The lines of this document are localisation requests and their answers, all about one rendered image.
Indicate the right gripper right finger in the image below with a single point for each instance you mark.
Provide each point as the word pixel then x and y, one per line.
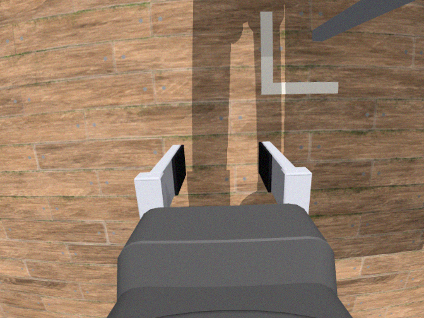
pixel 296 188

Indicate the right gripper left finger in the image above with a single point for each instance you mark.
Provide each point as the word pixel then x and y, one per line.
pixel 149 195

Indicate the wooden table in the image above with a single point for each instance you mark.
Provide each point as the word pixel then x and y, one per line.
pixel 347 23

